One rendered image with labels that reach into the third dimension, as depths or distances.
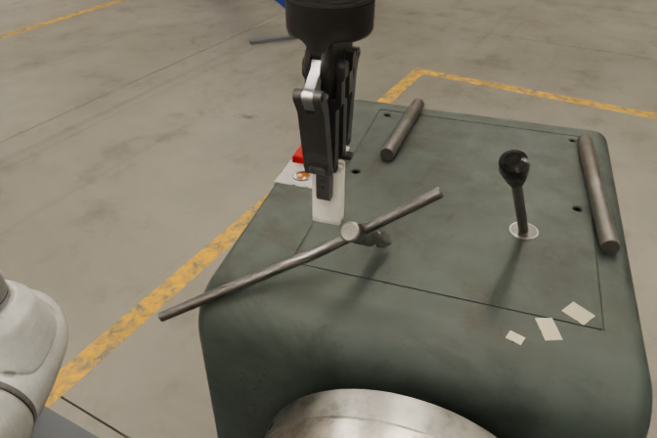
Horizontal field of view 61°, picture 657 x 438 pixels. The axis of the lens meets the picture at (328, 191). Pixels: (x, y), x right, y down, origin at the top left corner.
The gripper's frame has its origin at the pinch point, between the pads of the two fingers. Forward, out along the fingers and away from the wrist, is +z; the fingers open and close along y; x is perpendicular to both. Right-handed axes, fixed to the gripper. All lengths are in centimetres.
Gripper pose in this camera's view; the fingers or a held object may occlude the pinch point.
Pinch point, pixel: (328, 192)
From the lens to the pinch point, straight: 57.3
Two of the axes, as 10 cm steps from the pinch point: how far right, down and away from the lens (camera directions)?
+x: 9.5, 1.7, -2.5
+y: -3.0, 5.2, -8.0
